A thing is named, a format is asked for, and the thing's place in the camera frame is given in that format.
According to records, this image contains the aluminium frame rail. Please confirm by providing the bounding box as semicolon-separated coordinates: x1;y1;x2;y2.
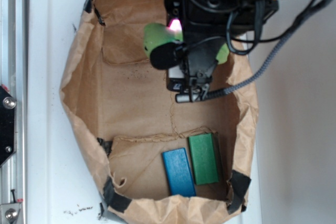
1;0;29;223

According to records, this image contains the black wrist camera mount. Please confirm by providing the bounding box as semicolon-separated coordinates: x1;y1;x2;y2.
166;37;223;103

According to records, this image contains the black metal bracket plate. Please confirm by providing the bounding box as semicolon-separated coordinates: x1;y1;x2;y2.
0;85;17;167

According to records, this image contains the silver corner bracket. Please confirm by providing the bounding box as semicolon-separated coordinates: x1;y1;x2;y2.
1;203;21;224

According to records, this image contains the blue wooden block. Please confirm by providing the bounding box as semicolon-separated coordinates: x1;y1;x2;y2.
162;148;196;197

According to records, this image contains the brown paper bag tray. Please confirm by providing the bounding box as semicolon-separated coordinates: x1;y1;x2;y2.
60;0;258;223

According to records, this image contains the green plush animal toy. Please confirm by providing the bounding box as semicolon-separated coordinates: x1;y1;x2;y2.
143;23;224;66

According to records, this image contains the black foam microphone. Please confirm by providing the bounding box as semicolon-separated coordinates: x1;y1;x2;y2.
150;42;184;70

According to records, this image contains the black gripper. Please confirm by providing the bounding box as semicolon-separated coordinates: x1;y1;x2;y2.
164;0;308;44

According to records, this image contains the green wooden block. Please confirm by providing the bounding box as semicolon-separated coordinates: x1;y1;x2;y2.
188;133;219;185

